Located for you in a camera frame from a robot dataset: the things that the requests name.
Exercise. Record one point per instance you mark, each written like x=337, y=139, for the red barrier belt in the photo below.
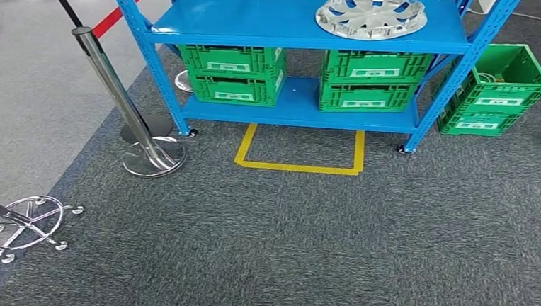
x=112, y=18

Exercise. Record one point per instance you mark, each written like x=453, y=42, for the black round stool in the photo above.
x=25, y=223

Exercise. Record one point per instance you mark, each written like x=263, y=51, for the grey wheel hubcap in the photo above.
x=370, y=16

